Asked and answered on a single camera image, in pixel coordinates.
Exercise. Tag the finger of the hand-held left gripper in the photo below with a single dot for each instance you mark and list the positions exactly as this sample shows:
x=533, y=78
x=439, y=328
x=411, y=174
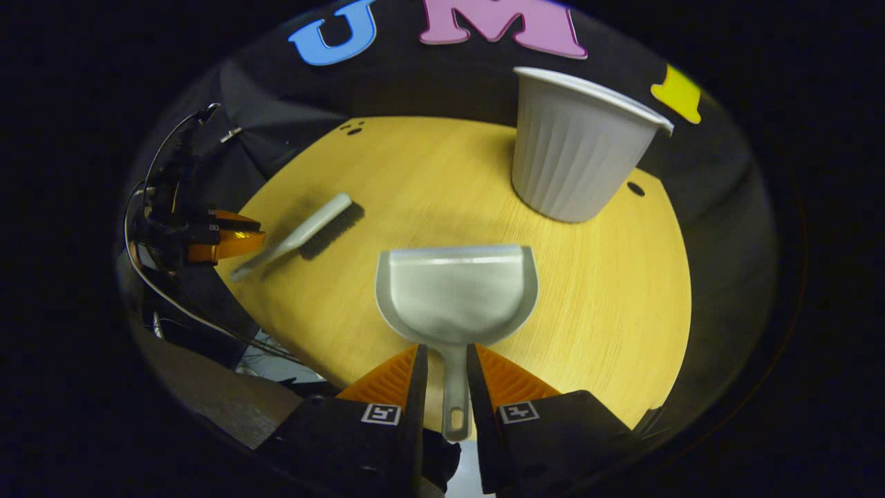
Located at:
x=238, y=221
x=231, y=247

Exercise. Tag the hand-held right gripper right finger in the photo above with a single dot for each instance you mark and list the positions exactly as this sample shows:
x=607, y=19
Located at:
x=553, y=436

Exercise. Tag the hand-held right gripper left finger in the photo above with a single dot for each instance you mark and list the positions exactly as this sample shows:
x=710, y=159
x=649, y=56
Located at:
x=359, y=449

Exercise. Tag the small white broom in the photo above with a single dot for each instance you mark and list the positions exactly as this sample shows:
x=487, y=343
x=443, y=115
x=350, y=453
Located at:
x=311, y=225

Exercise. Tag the grey dustpan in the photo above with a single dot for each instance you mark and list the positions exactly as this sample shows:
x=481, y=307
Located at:
x=456, y=297

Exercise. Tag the white ribbed garbage bin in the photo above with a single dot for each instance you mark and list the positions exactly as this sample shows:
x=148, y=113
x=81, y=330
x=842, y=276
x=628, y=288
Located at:
x=574, y=152

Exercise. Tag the yellow wooden desktop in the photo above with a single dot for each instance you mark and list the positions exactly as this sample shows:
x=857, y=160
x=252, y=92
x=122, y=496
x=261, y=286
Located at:
x=601, y=290

